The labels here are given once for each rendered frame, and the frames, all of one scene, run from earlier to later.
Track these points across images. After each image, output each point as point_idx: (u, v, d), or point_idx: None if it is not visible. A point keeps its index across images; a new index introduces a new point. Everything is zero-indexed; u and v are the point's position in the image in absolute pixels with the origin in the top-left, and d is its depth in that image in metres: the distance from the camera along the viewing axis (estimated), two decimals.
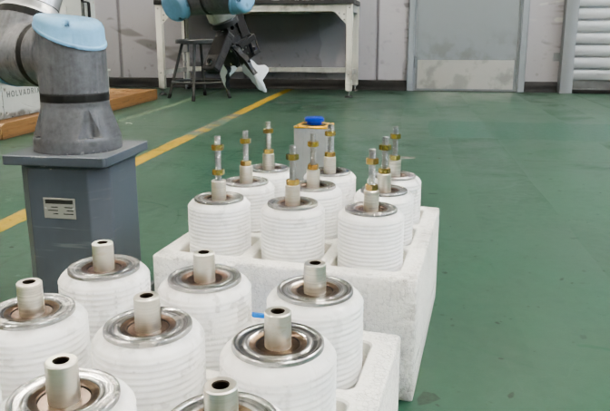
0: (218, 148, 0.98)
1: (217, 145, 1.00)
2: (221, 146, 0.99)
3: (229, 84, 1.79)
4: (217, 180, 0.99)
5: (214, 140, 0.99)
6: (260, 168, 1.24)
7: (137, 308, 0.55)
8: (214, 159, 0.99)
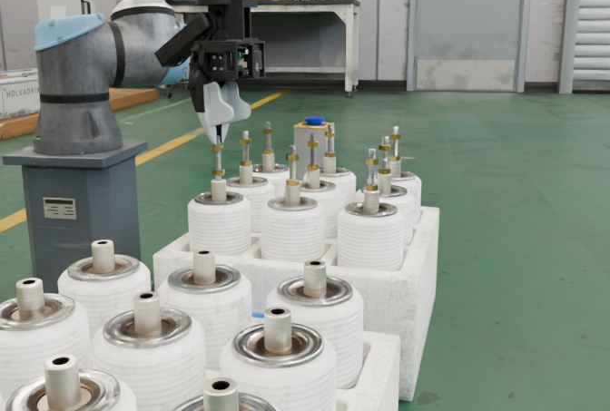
0: (217, 149, 0.98)
1: (217, 146, 1.00)
2: (221, 147, 0.99)
3: (220, 129, 0.98)
4: (217, 180, 0.99)
5: None
6: (260, 168, 1.24)
7: (137, 308, 0.55)
8: (214, 159, 0.99)
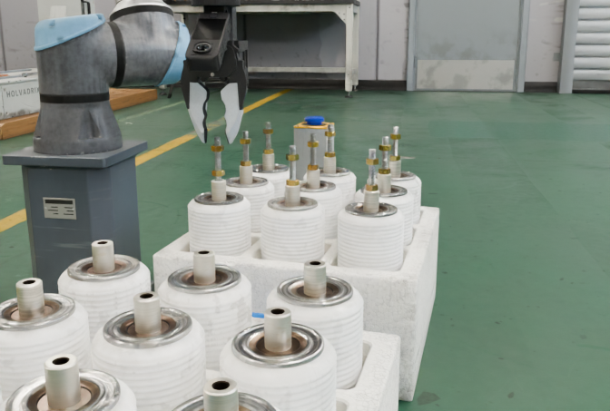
0: (222, 148, 0.99)
1: (211, 148, 0.98)
2: (211, 148, 0.99)
3: (207, 130, 0.99)
4: (221, 180, 1.00)
5: (217, 141, 0.98)
6: (260, 168, 1.24)
7: (137, 308, 0.55)
8: (219, 161, 0.99)
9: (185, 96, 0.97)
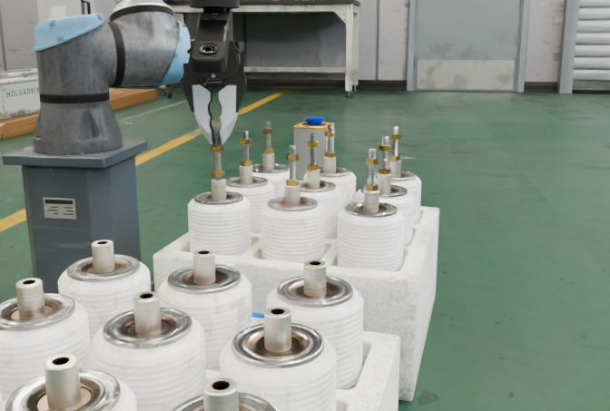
0: (212, 148, 0.99)
1: (221, 148, 0.99)
2: (219, 149, 0.98)
3: (213, 131, 0.99)
4: (216, 180, 1.00)
5: (219, 141, 0.99)
6: (260, 168, 1.24)
7: (137, 308, 0.55)
8: (220, 160, 1.00)
9: (189, 100, 0.96)
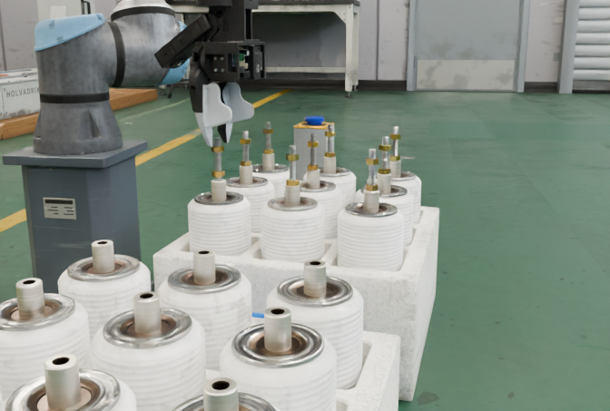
0: (212, 148, 0.99)
1: (221, 149, 0.98)
2: (218, 150, 0.98)
3: (224, 130, 0.99)
4: (217, 180, 1.00)
5: (220, 141, 0.99)
6: (260, 168, 1.24)
7: (137, 308, 0.55)
8: (220, 160, 1.00)
9: None
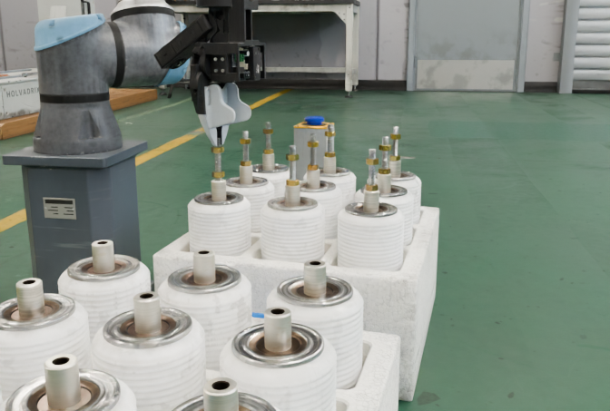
0: (215, 151, 0.98)
1: (220, 148, 1.00)
2: (222, 149, 0.99)
3: (220, 131, 0.98)
4: (216, 181, 1.00)
5: None
6: (260, 168, 1.24)
7: (137, 308, 0.55)
8: (215, 161, 0.99)
9: None
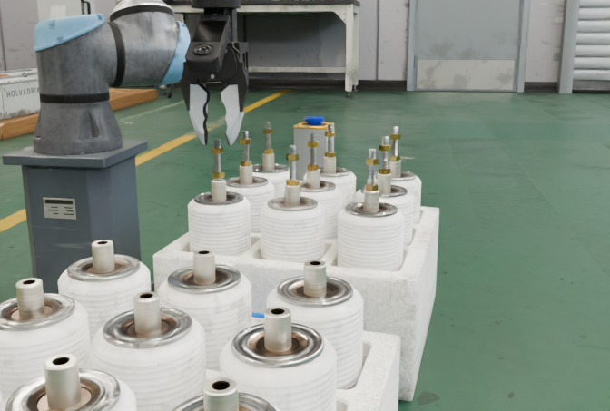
0: (223, 150, 0.99)
1: (211, 150, 0.99)
2: (212, 150, 0.99)
3: (207, 132, 0.99)
4: (221, 181, 1.00)
5: (216, 143, 0.98)
6: (260, 168, 1.24)
7: (137, 308, 0.55)
8: (217, 162, 0.99)
9: (185, 98, 0.97)
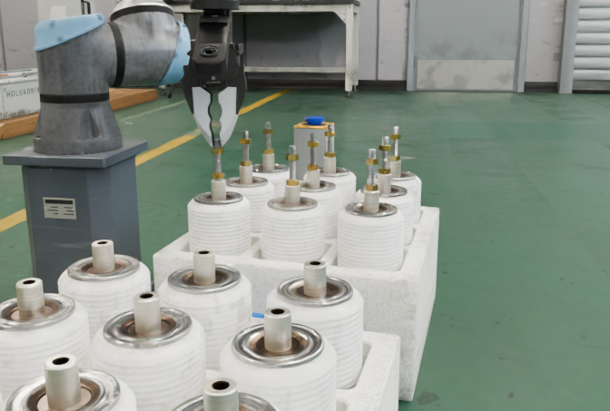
0: (214, 150, 1.00)
1: (220, 151, 0.98)
2: (216, 151, 0.98)
3: (213, 132, 0.99)
4: None
5: (220, 143, 0.99)
6: (260, 168, 1.24)
7: (137, 308, 0.55)
8: (221, 161, 1.00)
9: (189, 102, 0.96)
